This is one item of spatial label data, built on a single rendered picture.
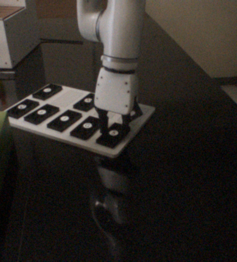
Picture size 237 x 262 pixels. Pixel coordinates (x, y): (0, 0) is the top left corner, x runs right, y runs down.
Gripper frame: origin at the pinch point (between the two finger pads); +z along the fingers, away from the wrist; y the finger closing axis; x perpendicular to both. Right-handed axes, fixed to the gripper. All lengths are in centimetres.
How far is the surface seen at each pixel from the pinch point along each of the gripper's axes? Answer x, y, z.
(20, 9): 35, -66, -23
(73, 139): -5.5, -8.6, 3.9
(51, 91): 11.6, -30.1, -0.9
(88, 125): 0.1, -7.8, 1.4
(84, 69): 37, -35, -4
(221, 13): 248, -28, -31
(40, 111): -0.3, -24.3, 1.5
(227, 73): 271, -13, 25
